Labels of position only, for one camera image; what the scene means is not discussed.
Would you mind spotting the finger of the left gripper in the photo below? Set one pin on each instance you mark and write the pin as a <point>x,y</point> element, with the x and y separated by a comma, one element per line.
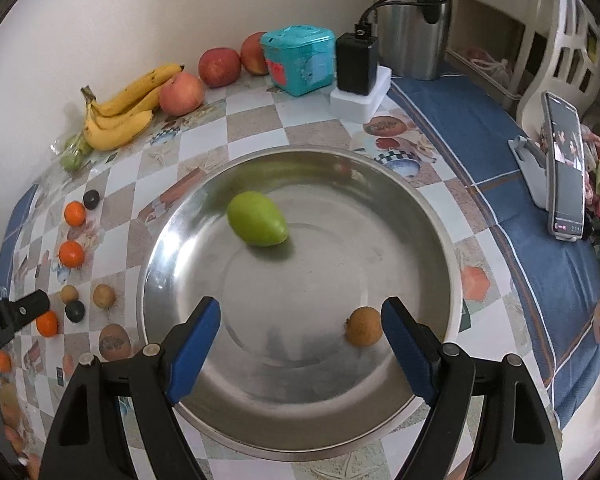
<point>20,313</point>

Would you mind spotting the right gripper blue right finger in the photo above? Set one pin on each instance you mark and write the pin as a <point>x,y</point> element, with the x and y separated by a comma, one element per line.
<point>415,348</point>

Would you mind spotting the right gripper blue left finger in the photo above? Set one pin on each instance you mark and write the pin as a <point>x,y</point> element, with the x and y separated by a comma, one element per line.
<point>187,346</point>

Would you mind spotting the orange mandarin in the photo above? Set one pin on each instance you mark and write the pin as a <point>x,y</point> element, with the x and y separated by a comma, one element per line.
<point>47,324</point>
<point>75,214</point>
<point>71,254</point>

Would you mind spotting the small tan longan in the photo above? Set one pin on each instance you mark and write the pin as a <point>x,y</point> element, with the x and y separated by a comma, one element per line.
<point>68,294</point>

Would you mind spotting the dark plum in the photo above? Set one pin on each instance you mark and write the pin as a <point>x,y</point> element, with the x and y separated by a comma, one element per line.
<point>75,311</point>
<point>91,199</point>

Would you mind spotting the brown longan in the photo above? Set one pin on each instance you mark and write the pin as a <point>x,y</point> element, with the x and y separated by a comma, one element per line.
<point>363,327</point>
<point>104,296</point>

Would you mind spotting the patterned checkered tablecloth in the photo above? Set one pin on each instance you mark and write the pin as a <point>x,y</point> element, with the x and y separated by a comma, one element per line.
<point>447,137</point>

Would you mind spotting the green mango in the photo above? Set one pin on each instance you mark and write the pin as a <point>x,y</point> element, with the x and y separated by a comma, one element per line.
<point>257,220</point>

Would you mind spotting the large steel bowl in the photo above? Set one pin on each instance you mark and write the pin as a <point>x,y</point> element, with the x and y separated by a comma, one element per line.
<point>281,382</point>

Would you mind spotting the yellow banana bunch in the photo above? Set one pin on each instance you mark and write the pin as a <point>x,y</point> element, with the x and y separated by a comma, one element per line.
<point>110,125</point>

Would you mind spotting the white phone stand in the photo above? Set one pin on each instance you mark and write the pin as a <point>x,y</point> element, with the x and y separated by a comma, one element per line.
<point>532,163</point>

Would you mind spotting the front red apple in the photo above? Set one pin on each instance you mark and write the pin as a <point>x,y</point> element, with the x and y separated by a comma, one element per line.
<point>181,94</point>

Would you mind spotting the red apple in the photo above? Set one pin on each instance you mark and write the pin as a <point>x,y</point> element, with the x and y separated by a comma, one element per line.
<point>252,55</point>
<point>181,94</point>
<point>219,67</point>

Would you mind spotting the white box under adapter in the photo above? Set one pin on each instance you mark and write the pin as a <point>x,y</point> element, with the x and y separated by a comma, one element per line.
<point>357,108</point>

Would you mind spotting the smartphone on stand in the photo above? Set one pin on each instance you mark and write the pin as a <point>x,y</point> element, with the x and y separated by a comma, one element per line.
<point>565,168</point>

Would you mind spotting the middle red apple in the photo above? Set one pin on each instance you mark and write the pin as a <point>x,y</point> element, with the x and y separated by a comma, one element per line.
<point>219,67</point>

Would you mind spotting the rear red apple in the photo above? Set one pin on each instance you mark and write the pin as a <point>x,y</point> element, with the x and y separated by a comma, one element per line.
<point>252,55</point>

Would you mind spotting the black power adapter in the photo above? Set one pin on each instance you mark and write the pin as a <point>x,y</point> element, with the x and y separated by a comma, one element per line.
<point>357,58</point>

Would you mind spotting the teal plastic box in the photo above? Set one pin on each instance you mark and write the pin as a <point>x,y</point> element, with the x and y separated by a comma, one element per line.
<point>300,58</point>

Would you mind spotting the steel thermos jug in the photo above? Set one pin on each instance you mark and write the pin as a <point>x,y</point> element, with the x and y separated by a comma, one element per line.
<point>412,39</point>

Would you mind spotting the white plastic chair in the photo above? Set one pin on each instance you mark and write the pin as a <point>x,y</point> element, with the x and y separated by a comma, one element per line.
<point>570,66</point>

